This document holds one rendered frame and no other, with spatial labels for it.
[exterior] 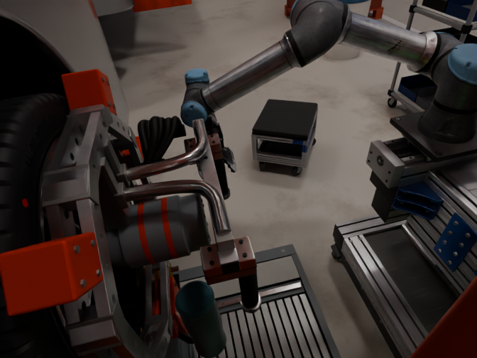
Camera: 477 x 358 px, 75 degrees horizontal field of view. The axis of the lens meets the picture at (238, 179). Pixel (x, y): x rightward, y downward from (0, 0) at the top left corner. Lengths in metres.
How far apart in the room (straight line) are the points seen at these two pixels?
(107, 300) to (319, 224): 1.46
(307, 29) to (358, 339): 1.20
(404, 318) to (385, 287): 0.12
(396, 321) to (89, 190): 1.14
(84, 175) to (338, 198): 1.65
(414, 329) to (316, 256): 0.57
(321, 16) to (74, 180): 0.65
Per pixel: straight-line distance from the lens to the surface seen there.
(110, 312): 0.50
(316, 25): 0.84
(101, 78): 0.72
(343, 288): 1.61
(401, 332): 1.33
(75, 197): 0.49
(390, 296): 1.38
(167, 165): 0.64
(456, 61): 1.01
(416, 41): 1.08
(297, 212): 1.86
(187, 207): 0.67
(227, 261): 0.49
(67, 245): 0.40
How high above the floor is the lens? 1.39
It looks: 42 degrees down
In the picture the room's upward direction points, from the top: 7 degrees counter-clockwise
